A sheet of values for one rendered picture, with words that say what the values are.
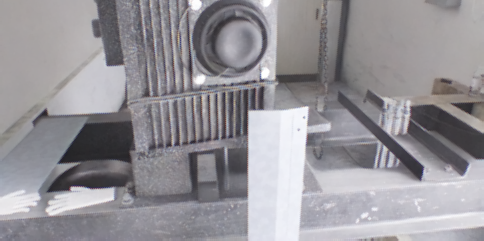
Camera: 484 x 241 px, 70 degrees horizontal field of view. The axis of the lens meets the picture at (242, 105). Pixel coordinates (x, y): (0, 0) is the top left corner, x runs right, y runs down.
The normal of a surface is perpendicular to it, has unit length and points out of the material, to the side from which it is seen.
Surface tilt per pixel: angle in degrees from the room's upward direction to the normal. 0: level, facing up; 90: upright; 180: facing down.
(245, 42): 90
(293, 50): 90
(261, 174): 90
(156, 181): 90
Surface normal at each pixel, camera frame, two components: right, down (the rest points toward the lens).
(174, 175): 0.12, 0.37
